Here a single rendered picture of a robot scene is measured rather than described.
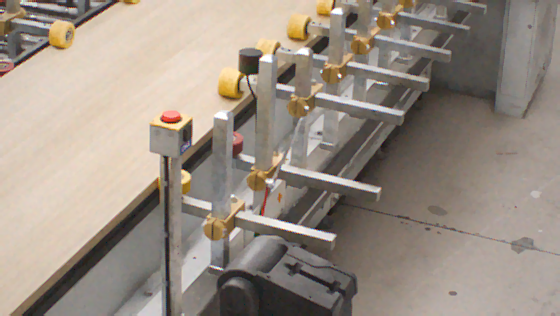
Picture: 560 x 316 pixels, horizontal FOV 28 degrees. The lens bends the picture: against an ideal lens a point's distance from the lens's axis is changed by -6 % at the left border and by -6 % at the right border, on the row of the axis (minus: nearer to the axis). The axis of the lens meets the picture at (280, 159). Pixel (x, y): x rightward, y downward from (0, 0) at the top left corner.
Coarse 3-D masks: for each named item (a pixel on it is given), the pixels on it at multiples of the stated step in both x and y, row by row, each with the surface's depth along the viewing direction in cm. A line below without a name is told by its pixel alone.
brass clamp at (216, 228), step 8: (240, 200) 289; (232, 208) 285; (240, 208) 287; (208, 216) 281; (232, 216) 283; (208, 224) 279; (216, 224) 279; (224, 224) 280; (232, 224) 284; (208, 232) 280; (216, 232) 279; (224, 232) 280; (216, 240) 280
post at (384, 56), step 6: (384, 0) 377; (390, 0) 376; (384, 6) 378; (390, 6) 377; (384, 12) 379; (390, 12) 378; (384, 30) 382; (390, 30) 381; (384, 36) 383; (390, 36) 383; (378, 54) 387; (384, 54) 386; (390, 54) 387; (378, 60) 387; (384, 60) 387; (390, 60) 389; (378, 66) 388; (384, 66) 388; (390, 66) 390
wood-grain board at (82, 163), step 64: (192, 0) 401; (256, 0) 404; (64, 64) 348; (128, 64) 350; (192, 64) 351; (0, 128) 308; (64, 128) 310; (128, 128) 311; (0, 192) 277; (64, 192) 279; (128, 192) 281; (0, 256) 252; (64, 256) 254
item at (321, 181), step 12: (240, 156) 309; (240, 168) 309; (276, 168) 304; (288, 168) 304; (288, 180) 304; (300, 180) 303; (312, 180) 301; (324, 180) 300; (336, 180) 300; (348, 180) 300; (336, 192) 300; (348, 192) 299; (360, 192) 297; (372, 192) 296
